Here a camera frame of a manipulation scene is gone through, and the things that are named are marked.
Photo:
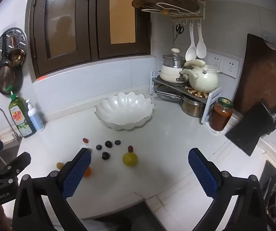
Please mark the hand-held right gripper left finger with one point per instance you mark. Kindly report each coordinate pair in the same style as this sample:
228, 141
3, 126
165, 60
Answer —
76, 173

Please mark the white rice paddle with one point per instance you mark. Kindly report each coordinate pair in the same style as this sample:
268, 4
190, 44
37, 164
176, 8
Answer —
201, 49

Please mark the white pump bottle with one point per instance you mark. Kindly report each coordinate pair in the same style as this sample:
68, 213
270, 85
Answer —
35, 120

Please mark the black cleaver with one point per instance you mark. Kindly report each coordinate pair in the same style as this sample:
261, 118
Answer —
248, 130

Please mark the green apple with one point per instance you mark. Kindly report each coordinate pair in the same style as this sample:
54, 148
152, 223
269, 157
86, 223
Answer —
130, 159

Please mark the white wall outlet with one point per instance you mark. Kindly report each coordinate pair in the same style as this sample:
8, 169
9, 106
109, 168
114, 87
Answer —
216, 62
230, 67

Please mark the white serving spoon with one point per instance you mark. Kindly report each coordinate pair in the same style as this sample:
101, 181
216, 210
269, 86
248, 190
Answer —
190, 53

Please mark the cream saucepan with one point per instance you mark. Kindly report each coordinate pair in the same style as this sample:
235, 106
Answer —
169, 75

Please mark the green dish soap bottle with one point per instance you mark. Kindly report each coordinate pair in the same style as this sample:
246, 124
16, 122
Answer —
20, 118

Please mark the steel sink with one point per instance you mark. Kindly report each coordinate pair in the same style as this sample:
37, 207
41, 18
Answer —
8, 150

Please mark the jar of red sauce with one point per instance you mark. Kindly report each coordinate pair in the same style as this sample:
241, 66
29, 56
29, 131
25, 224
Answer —
220, 118

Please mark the black scissors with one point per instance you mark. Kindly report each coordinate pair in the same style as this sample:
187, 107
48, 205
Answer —
179, 30

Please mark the brown framed window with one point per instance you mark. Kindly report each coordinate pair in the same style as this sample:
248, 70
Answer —
93, 28

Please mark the steel steamer pot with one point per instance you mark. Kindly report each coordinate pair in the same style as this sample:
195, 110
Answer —
174, 62

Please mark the grey corner shelf rack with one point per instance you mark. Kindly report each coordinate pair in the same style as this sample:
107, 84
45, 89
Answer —
168, 83

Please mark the dark wooden cutting board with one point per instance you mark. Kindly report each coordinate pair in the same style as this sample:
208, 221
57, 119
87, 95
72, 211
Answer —
265, 77

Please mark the beaded wooden trivet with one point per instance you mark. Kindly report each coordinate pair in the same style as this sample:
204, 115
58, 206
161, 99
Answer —
197, 93

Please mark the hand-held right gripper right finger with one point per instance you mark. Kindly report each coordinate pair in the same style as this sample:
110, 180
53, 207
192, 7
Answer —
204, 173

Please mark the orange tangerine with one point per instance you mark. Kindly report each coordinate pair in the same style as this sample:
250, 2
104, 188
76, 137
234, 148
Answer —
88, 171

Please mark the grey wall hook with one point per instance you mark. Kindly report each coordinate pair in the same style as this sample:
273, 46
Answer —
273, 43

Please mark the copper ladle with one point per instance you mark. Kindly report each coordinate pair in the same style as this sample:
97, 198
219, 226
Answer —
15, 56

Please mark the small brownish yellow fruit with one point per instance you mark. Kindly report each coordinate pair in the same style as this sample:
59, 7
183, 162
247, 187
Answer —
60, 165

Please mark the round mesh skimmer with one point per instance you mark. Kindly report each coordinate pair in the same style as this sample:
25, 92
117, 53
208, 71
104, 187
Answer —
4, 78

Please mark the stainless steel pot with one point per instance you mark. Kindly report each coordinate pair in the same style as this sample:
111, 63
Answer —
192, 108

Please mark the white scalloped bowl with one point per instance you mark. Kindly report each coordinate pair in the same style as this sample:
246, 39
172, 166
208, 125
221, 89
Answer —
126, 115

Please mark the glass lid with cream knob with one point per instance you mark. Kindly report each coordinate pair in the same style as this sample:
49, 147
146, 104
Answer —
175, 51

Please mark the glass pan lid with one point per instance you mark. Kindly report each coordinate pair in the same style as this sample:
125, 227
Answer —
167, 95

